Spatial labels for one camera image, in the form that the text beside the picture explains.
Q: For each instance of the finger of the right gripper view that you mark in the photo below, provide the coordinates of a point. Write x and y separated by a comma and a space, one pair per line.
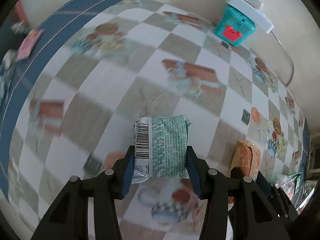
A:
277, 198

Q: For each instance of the pink sachet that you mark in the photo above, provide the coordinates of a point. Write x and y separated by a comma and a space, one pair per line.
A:
28, 44

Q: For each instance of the light green white snack packet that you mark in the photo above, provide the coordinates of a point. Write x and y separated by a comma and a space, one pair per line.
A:
160, 148

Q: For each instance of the white power adapter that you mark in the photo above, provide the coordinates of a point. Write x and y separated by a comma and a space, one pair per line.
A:
253, 14

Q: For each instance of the checkered picture tablecloth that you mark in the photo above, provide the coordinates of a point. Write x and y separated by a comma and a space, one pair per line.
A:
144, 58

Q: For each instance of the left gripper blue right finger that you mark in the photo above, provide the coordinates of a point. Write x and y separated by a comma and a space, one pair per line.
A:
211, 185

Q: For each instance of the teal toy box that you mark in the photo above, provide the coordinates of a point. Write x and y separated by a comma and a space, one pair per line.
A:
234, 27

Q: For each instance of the orange wrapped cake packet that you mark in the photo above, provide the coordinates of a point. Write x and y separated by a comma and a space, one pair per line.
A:
247, 157

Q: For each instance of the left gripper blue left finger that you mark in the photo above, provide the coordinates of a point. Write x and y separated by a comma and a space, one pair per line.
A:
67, 217

